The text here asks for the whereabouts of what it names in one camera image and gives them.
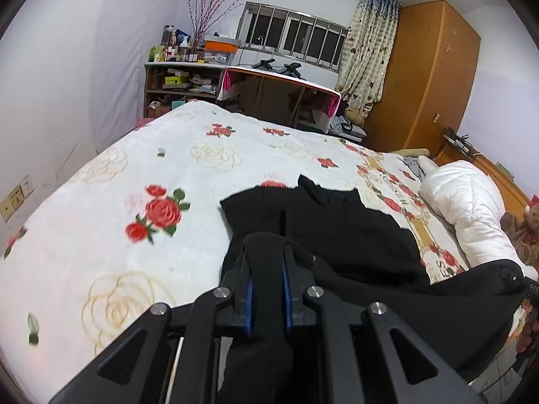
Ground barred window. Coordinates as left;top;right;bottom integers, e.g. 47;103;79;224
236;2;350;72

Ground wooden shelf unit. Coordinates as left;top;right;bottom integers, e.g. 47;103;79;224
144;61;228;119

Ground orange lid storage box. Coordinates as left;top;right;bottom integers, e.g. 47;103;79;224
203;36;241;63

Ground grey cloth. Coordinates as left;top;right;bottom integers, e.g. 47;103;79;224
400;154;426;177

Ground person's right hand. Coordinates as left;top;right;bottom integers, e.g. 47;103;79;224
516;303;539;355

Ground brown teddy bear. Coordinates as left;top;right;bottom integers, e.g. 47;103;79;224
500;202;539;267

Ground black long coat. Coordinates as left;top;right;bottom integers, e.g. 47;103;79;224
219;174;525;404

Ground patterned beige curtain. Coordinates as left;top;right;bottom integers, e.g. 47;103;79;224
335;0;400;116

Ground cluster of bottles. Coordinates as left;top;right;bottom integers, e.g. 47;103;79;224
148;25;205;63

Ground white quilted duvet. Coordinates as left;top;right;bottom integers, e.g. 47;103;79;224
418;156;523;268

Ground wooden wardrobe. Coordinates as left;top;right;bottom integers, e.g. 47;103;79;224
363;0;481;154

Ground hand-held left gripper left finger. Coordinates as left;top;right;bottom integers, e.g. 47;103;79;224
48;246;255;404

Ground purple dried branches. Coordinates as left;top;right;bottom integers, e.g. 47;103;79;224
187;0;245;47

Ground bed with floral blanket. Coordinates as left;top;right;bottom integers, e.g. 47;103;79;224
0;100;527;404

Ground pile of clothes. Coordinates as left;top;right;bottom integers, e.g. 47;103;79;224
328;101;367;141

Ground beige wall sockets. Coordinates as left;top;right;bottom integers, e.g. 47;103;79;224
0;174;34;223

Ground wooden desk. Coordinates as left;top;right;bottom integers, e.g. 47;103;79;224
217;65;342;133

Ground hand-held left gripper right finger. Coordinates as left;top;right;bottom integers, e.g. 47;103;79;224
282;244;485;404

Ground wooden bed headboard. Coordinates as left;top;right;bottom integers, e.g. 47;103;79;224
434;126;539;220

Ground tan pillow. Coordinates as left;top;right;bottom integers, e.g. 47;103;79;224
389;147;430;158

